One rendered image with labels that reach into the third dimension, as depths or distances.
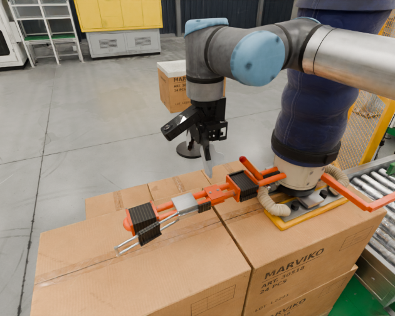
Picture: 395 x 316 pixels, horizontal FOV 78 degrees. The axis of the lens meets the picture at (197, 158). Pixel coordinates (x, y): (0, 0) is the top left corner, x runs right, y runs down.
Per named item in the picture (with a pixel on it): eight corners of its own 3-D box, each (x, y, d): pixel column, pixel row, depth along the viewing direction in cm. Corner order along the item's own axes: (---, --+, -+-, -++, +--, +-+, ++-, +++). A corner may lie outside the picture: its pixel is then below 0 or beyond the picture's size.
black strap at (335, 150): (303, 125, 100) (306, 116, 98) (354, 154, 83) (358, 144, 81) (258, 138, 93) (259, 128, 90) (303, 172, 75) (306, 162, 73)
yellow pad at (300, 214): (328, 185, 103) (332, 177, 101) (349, 201, 96) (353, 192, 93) (263, 212, 92) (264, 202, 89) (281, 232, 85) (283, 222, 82)
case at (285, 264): (293, 211, 146) (310, 156, 123) (350, 270, 115) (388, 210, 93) (200, 245, 127) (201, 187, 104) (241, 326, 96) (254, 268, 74)
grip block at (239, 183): (243, 180, 92) (244, 167, 88) (259, 196, 85) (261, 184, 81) (224, 186, 89) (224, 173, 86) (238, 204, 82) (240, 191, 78)
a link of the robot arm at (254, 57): (298, 26, 42) (246, 20, 50) (252, 37, 37) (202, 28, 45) (289, 80, 48) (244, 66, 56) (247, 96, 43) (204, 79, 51)
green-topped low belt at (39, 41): (83, 57, 711) (76, 33, 675) (83, 61, 672) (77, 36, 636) (34, 62, 670) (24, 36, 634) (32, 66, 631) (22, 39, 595)
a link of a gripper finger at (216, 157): (231, 173, 64) (222, 139, 64) (210, 179, 62) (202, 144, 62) (226, 173, 67) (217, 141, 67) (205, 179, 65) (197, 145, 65)
